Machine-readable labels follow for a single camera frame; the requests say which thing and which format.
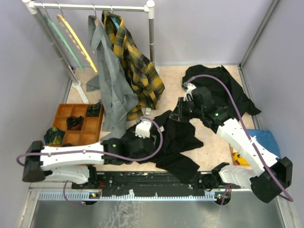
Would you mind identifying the grey shirt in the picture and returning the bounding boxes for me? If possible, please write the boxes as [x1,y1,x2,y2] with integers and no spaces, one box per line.
[88,15,139,140]

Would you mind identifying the black shirt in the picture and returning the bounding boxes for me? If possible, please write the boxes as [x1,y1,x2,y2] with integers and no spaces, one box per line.
[181,64,262,116]
[123,109,204,184]

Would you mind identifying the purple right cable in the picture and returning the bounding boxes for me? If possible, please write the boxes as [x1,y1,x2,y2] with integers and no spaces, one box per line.
[182,74,294,202]

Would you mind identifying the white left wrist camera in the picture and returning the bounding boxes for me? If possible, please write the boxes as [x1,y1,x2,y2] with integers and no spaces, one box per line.
[135,120,152,138]

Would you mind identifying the orange wooden tray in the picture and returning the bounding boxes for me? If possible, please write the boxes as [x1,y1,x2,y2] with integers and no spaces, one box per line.
[52,103,104,147]

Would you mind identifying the black rolled belt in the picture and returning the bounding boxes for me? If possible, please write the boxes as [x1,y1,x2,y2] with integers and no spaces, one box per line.
[66,116,84,131]

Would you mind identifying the white clothes rack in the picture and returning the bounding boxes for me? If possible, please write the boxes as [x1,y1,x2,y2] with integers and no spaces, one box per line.
[21,0,161,104]

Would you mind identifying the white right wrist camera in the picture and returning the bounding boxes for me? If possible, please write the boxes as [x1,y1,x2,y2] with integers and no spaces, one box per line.
[182,83,197,101]

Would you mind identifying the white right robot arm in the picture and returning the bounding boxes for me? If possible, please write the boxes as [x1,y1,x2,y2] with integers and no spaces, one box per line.
[169,83,293,203]

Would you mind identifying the green yellow patterned cloth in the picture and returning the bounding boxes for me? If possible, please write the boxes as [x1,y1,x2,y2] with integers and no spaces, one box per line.
[43,127,65,145]

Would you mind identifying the yellow plaid shirt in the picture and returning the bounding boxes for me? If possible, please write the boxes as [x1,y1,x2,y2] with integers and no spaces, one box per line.
[102,10,165,121]

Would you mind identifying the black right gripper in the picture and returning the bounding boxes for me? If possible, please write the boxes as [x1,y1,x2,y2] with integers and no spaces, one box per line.
[169,97,204,122]

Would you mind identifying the blue pikachu cloth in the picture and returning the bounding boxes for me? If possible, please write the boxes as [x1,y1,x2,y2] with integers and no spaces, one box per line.
[229,129,281,166]

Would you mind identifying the dark patterned rolled cloth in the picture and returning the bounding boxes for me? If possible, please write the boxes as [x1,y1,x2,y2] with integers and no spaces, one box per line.
[86,102,101,117]

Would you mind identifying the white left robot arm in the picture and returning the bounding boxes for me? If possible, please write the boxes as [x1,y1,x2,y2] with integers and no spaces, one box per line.
[17,133,163,189]

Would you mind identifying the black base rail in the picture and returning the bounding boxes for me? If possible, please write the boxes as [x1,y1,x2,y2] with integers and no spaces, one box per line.
[72,171,226,197]

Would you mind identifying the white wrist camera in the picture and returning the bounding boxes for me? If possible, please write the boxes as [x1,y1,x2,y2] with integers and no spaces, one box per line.
[182,83,197,101]
[135,120,152,138]

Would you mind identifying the green hanger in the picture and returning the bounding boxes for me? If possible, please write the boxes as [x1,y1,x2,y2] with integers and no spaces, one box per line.
[43,14,84,71]

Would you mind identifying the yellow hanger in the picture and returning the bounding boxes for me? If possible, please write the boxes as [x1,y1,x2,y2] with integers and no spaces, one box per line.
[57,14,98,73]

